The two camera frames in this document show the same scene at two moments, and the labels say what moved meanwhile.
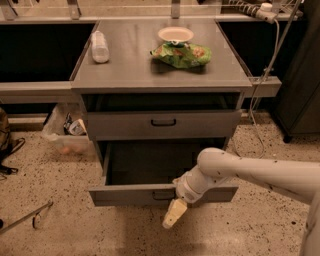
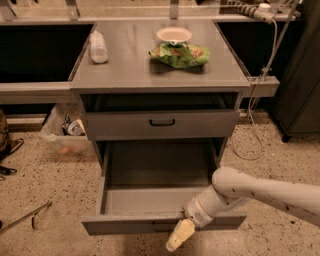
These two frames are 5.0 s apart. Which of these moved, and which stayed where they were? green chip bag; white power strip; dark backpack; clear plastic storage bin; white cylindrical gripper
Moved: white cylindrical gripper
Stayed: green chip bag; white power strip; dark backpack; clear plastic storage bin
